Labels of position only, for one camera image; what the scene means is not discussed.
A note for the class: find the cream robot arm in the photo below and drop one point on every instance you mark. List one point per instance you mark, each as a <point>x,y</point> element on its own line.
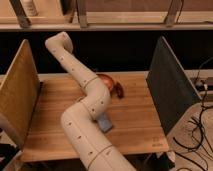
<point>95,151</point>

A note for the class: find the orange bowl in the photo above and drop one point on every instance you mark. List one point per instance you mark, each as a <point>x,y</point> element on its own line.
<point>108,81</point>

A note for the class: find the dark red object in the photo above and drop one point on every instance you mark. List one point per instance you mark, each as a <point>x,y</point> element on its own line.
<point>118,89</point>

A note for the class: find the blue sponge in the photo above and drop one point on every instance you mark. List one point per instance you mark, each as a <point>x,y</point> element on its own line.
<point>104,123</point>

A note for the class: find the dark green right side board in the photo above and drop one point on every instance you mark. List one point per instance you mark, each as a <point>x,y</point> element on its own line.
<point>173,93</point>

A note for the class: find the yellow left side board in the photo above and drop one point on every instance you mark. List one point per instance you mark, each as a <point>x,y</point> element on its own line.
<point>19,91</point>

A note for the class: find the wooden shelf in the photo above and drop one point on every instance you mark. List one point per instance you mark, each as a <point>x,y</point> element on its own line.
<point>105,15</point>

